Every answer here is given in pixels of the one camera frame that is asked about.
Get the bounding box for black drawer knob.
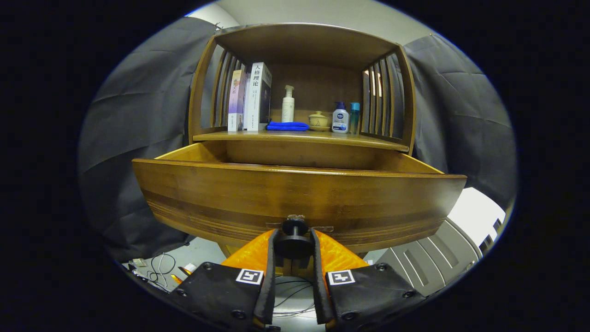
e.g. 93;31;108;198
275;215;314;259

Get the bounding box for thick white book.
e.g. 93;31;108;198
243;62;272;131

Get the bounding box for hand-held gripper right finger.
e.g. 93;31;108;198
310;227;427;332

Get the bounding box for purple book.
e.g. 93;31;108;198
228;69;247;132

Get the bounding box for blue folded cloth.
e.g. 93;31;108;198
266;120;310;131

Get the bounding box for yellow lidded teacup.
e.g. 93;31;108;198
308;111;330;132

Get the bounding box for white bottle with blue pump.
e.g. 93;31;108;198
331;101;350;134

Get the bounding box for black floor cables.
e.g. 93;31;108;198
273;276;317;319

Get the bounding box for wooden countertop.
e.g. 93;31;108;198
193;130;410;152

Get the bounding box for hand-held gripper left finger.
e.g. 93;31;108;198
168;228;280;330

